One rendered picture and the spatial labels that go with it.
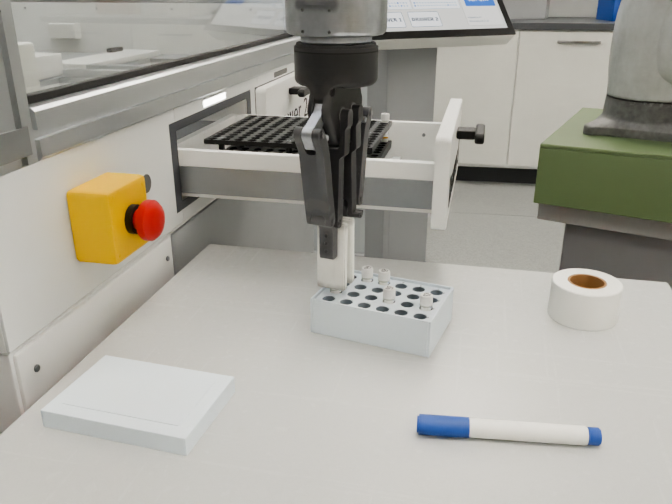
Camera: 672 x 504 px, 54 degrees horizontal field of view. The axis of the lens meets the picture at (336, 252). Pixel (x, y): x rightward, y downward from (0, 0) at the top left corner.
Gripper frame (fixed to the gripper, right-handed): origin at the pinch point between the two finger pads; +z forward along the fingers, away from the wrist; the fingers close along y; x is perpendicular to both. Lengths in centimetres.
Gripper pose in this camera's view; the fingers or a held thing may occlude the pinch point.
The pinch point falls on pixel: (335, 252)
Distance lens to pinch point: 65.7
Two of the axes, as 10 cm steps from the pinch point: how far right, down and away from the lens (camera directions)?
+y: -4.0, 3.5, -8.5
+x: 9.2, 1.5, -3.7
